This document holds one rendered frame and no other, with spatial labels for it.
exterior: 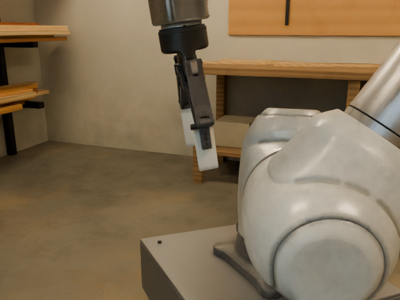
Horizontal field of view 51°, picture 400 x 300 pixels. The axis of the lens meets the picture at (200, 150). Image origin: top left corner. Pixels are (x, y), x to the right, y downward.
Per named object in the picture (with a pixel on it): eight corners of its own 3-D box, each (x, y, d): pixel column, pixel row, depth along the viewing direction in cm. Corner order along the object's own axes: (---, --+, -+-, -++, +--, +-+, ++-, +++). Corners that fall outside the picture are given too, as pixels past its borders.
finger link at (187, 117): (180, 110, 75) (180, 109, 76) (186, 147, 77) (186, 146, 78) (197, 107, 75) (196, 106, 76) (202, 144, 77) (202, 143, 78)
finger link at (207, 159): (211, 122, 63) (212, 124, 62) (217, 166, 65) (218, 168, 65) (191, 126, 63) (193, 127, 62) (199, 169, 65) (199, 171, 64)
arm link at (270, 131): (319, 218, 80) (331, 103, 76) (345, 263, 63) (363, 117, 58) (234, 213, 81) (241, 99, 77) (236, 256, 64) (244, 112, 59)
